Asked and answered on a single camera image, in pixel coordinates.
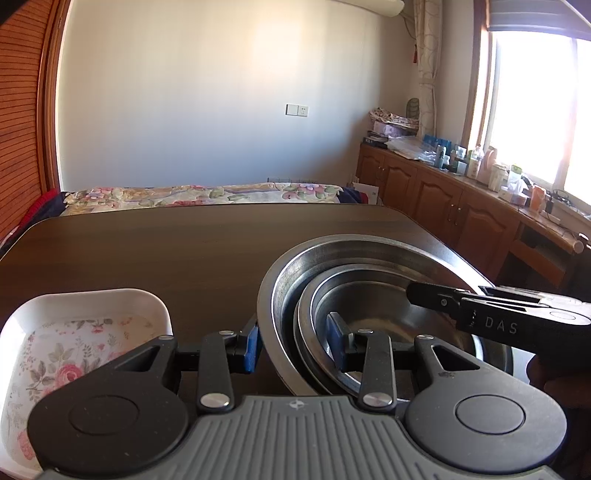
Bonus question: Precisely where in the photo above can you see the white paper box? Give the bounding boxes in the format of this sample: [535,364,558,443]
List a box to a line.
[353,182,380,206]

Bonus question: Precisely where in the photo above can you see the pink bottle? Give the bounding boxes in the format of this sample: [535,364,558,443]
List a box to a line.
[479,146,499,184]

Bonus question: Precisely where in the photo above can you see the navy blue cloth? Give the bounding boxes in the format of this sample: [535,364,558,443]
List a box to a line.
[339,184,370,205]

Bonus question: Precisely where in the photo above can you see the white floral square plate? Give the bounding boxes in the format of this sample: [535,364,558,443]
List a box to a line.
[0,288,174,479]

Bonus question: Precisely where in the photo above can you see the wooden headboard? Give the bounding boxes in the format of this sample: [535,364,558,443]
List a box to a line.
[0,0,71,251]

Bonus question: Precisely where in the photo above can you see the tissue box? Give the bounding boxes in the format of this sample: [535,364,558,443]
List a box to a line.
[501,182,527,204]

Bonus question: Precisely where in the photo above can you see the person's right hand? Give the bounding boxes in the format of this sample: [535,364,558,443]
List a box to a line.
[527,356,591,408]

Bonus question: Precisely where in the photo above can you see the red and navy clothes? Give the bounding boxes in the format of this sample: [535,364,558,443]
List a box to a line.
[0,189,68,253]

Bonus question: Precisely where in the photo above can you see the white bottle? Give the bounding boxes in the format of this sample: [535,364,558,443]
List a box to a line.
[488,163,508,193]

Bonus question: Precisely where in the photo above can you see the purple box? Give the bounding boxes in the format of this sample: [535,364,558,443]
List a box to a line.
[372,120,407,138]

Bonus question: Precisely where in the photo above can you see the large steel bowl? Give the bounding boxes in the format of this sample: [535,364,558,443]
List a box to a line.
[257,233,515,398]

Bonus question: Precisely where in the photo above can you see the folded floral cloth pile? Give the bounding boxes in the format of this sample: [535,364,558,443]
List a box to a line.
[370,107,420,126]

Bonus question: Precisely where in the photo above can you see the orange packet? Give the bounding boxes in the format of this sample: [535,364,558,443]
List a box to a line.
[528,184,548,213]

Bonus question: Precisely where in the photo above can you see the floral bed blanket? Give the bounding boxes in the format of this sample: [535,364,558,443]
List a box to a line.
[59,182,345,218]

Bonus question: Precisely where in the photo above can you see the grey roller blind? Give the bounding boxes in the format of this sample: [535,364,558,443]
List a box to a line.
[486,0,591,41]

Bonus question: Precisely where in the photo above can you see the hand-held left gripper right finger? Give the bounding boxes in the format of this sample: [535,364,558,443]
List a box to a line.
[326,312,491,413]

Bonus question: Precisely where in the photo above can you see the patterned beige curtain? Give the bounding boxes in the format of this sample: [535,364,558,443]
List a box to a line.
[412,0,444,140]

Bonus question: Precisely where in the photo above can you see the clear bottle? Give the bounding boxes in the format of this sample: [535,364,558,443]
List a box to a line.
[467,144,485,180]

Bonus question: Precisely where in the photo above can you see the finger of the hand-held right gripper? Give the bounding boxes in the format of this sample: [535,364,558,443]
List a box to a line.
[477,285,544,306]
[406,282,482,325]

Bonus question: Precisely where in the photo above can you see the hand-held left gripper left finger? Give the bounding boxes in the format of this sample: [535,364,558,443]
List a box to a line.
[110,322,262,414]

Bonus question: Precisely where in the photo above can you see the wooden counter cabinet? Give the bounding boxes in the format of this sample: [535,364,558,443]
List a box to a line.
[355,140,588,288]

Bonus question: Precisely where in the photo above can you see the window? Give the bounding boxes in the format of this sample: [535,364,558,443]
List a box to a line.
[461,0,591,205]

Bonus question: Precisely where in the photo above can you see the clear plastic bag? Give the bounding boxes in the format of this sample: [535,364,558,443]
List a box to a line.
[386,135,440,162]

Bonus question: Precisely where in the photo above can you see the wall air conditioner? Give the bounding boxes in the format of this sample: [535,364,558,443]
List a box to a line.
[357,0,406,18]

